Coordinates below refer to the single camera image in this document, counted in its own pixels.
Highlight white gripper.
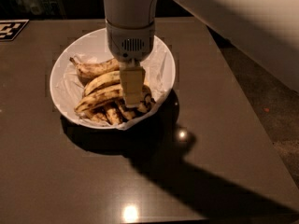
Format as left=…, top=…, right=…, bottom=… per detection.
left=106, top=21, right=155, bottom=108

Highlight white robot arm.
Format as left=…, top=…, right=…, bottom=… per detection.
left=104, top=0, right=299, bottom=91

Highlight middle spotted banana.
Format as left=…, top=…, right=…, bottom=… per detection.
left=83, top=71, right=120, bottom=96

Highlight spotted banana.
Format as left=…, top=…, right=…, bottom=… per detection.
left=83, top=71, right=120, bottom=96
left=74, top=84, right=155, bottom=113
left=69, top=57, right=120, bottom=79

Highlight lower banana bunch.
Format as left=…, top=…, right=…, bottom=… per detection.
left=84, top=94, right=156, bottom=125

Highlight top spotted banana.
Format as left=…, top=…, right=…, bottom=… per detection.
left=69, top=57, right=120, bottom=79

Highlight white bowl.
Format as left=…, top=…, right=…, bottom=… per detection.
left=49, top=27, right=177, bottom=131

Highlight front spotted banana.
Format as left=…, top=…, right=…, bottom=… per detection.
left=74, top=84, right=155, bottom=113

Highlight white plastic jugs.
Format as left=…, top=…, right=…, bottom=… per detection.
left=16, top=0, right=51, bottom=16

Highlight black white marker tag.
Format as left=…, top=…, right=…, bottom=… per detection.
left=0, top=20, right=29, bottom=42

